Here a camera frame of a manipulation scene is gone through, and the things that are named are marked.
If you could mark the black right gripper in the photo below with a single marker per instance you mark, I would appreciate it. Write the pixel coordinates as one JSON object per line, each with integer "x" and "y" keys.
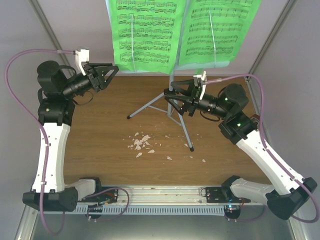
{"x": 193, "y": 100}

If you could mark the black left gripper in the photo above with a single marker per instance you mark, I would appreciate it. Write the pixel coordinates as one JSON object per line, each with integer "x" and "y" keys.
{"x": 92, "y": 76}

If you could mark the green sheet music page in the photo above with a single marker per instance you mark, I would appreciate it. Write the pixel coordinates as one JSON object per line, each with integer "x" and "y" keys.
{"x": 146, "y": 34}
{"x": 214, "y": 30}

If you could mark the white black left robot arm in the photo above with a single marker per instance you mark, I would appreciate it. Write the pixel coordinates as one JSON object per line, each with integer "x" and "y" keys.
{"x": 55, "y": 113}

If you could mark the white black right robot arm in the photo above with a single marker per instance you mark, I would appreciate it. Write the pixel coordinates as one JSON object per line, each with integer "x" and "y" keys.
{"x": 288, "y": 190}

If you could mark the large white paper scrap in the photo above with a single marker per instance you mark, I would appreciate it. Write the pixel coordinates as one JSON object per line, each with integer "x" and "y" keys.
{"x": 142, "y": 142}

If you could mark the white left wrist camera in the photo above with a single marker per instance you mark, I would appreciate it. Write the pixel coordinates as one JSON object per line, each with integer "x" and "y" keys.
{"x": 82, "y": 56}

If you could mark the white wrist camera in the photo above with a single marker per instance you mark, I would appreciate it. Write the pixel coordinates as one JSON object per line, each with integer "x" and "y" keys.
{"x": 82, "y": 56}
{"x": 201, "y": 81}

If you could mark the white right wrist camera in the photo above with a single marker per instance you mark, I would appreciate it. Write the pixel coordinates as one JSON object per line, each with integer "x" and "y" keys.
{"x": 201, "y": 81}

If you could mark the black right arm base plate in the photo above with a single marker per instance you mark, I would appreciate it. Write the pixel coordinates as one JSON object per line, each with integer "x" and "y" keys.
{"x": 216, "y": 195}

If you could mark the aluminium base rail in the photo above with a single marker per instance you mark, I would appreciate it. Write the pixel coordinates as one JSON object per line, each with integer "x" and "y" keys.
{"x": 161, "y": 195}

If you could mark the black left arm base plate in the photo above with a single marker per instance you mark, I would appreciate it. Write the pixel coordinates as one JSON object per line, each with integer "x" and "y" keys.
{"x": 108, "y": 197}

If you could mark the grey slotted cable duct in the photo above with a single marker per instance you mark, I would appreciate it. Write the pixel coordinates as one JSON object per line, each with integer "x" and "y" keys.
{"x": 189, "y": 210}

